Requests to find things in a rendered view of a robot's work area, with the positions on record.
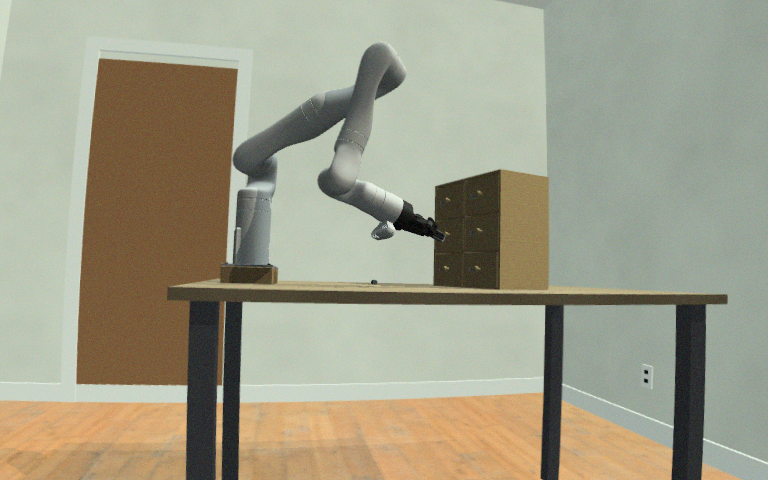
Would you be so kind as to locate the dark brown drawer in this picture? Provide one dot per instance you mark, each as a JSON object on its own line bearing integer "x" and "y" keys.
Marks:
{"x": 485, "y": 237}
{"x": 486, "y": 196}
{"x": 449, "y": 269}
{"x": 452, "y": 206}
{"x": 454, "y": 230}
{"x": 481, "y": 269}

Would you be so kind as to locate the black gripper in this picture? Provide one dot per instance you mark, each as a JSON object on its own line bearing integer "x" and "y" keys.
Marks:
{"x": 408, "y": 221}

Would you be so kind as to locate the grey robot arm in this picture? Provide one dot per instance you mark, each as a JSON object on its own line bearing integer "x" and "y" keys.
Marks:
{"x": 380, "y": 72}

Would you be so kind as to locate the small tan chest of drawers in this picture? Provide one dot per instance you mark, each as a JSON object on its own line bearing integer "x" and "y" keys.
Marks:
{"x": 523, "y": 231}

